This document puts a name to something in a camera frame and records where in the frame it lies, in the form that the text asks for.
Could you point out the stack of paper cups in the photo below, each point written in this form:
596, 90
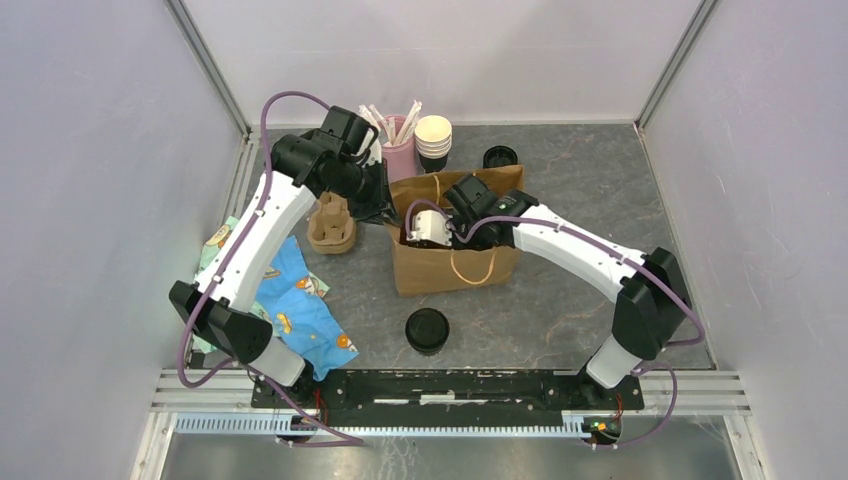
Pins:
433, 139

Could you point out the pink metal utensil cup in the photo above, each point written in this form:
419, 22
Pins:
400, 160

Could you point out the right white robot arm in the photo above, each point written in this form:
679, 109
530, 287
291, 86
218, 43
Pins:
648, 291

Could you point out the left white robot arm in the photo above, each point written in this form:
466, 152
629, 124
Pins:
298, 170

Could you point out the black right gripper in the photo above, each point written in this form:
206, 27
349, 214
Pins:
455, 219

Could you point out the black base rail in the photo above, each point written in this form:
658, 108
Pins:
461, 397

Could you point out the brown paper takeout bag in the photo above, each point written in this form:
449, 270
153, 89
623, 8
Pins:
420, 271

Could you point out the brown cardboard cup carriers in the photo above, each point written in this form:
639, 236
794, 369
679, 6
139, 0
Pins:
332, 228

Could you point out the blue patterned cloth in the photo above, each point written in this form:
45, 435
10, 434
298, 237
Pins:
291, 298

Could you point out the stack of black lids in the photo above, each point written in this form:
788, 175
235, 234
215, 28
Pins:
499, 156

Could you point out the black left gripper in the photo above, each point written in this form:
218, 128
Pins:
380, 208

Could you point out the wooden stirrers in wrappers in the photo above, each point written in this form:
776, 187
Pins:
394, 130

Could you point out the green patterned cloth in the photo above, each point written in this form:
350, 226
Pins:
215, 252

